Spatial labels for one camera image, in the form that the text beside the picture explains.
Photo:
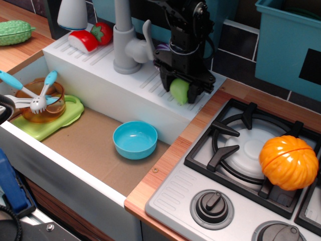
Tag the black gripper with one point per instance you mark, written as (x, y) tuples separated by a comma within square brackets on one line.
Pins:
[(189, 68)]

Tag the green toy pear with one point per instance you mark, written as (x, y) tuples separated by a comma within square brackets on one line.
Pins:
[(179, 90)]

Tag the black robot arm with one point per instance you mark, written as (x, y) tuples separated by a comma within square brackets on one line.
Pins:
[(190, 26)]

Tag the blue plastic bowl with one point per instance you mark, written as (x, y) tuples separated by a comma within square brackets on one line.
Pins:
[(135, 140)]

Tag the purple white toy onion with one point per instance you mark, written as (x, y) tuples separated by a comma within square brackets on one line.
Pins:
[(162, 46)]

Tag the grey toy faucet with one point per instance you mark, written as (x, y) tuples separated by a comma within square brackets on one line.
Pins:
[(129, 51)]

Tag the red toy tomato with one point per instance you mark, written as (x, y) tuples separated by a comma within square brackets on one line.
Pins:
[(102, 32)]

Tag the red white toy apple slice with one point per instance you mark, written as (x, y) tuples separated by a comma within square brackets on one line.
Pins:
[(83, 41)]

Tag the green cutting board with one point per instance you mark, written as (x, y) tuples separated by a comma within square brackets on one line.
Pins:
[(74, 109)]

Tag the teal plastic bin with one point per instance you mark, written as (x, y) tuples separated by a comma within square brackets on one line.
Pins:
[(288, 53)]

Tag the white toy sink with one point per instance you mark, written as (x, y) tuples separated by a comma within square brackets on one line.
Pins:
[(74, 168)]

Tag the silver toy stove top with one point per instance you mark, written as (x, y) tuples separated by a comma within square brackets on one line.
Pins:
[(170, 205)]

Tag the grey stove knob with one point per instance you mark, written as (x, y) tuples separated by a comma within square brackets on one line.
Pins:
[(212, 209), (277, 230)]

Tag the orange transparent pot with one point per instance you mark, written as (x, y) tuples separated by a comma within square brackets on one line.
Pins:
[(52, 111)]

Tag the orange toy pumpkin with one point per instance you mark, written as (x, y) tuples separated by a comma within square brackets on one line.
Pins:
[(289, 162)]

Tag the black stove grate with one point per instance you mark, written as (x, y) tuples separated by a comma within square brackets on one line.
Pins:
[(228, 153)]

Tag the green toy bitter gourd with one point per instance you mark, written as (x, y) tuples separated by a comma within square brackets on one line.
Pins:
[(15, 32)]

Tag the blue black device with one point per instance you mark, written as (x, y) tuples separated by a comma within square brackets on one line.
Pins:
[(16, 195)]

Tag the blue handled pasta spoon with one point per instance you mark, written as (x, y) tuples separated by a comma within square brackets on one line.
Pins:
[(39, 103)]

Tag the blue handled white spatula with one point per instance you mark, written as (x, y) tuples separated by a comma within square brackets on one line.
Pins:
[(22, 102)]

